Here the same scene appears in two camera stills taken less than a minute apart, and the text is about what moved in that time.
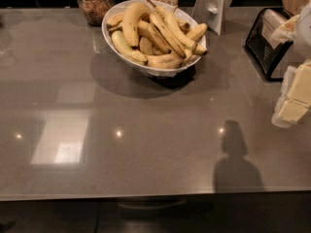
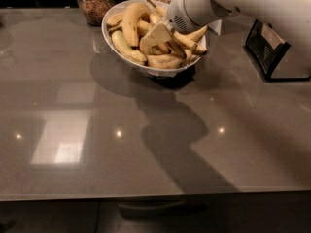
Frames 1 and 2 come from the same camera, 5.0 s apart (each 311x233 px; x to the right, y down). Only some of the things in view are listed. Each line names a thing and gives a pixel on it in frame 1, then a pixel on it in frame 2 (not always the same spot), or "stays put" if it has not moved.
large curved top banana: (132, 14) stays put
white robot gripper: (303, 33) -> (182, 13)
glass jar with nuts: (93, 1) stays put
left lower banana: (123, 48) stays put
